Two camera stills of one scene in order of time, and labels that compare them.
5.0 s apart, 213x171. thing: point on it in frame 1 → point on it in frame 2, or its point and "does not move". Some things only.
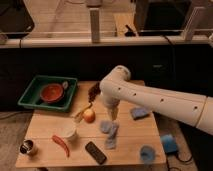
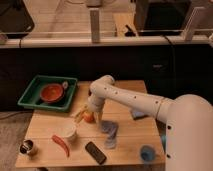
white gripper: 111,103 → 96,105
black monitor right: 160,17 does not move
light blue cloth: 110,127 does not move
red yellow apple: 89,116 does not move
